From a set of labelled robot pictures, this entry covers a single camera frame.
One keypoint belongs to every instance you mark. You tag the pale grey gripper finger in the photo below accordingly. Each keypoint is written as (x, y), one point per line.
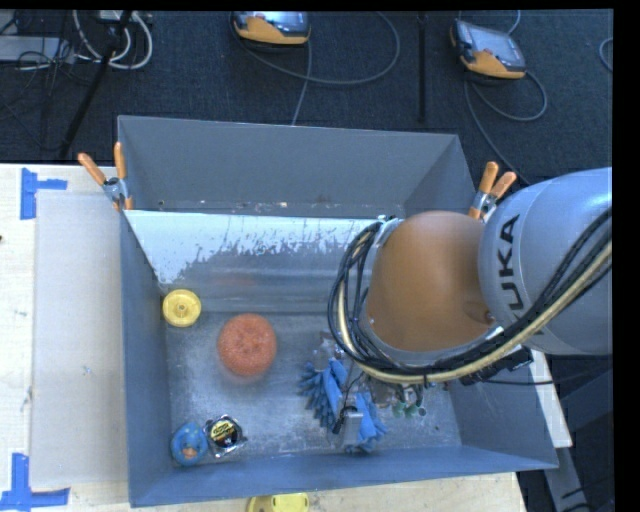
(353, 428)

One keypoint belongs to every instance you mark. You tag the blue fringed cloth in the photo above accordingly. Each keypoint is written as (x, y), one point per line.
(326, 390)

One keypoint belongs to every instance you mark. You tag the yellow flat disc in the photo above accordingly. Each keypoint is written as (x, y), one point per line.
(278, 503)

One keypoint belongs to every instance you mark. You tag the orange round scrubber ball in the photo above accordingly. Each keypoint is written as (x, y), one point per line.
(247, 345)

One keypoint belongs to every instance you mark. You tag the blue round toy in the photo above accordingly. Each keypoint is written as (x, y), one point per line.
(188, 444)

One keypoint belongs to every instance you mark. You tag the yellow round lid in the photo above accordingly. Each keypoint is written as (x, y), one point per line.
(181, 308)

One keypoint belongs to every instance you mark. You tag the grey metal bin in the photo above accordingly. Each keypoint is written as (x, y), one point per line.
(280, 170)

